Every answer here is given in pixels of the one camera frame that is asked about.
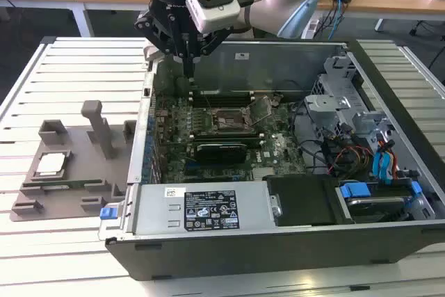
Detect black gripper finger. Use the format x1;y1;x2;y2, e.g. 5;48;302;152
189;27;231;79
134;11;191;79

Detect metal socket cover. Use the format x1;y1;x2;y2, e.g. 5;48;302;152
248;97;273;126

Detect silver CPU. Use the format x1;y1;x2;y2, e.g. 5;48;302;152
34;153;66;176

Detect CPU socket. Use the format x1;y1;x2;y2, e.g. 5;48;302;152
211;106;253;134

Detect grey case latch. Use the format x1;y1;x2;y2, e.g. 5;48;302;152
144;45;161;63

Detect black RAM slot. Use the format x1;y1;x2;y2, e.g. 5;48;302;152
190;128;261;137
189;134;264;143
190;90;254;101
190;98;255;109

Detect white power strip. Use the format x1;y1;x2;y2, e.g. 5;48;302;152
301;18;320;40

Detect black graphics card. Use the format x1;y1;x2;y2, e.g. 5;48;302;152
194;142;248;165

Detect green motherboard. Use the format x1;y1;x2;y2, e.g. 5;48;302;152
151;93;307;184

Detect metal drive cage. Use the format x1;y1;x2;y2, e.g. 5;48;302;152
304;55;397;138

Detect silver chipset heatsink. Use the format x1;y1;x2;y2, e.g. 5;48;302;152
252;168;275;182

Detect grey parts rack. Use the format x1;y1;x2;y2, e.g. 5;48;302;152
10;100;138;222

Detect grey power supply unit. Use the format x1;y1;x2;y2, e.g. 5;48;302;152
120;181;275;236

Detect black plastic shroud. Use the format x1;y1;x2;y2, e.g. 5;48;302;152
266;175;352;227

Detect blue latch tab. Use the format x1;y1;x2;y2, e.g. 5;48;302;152
99;207;118;221

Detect hard disk in blue carrier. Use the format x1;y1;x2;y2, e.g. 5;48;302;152
339;181;423;223

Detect black office chair base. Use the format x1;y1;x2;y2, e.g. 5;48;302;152
409;19;445;43

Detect black PC case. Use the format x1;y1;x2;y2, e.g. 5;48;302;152
98;38;445;281

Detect black wire loop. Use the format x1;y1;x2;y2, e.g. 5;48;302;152
292;102;331;172

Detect blue hanging cable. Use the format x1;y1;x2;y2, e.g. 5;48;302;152
328;0;344;39

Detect yellow red power wires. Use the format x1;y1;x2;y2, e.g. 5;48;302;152
330;145;373;176

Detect blue flat wire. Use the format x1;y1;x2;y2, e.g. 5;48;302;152
373;140;396;186

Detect orange flat wire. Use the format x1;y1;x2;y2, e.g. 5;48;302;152
388;146;399;180

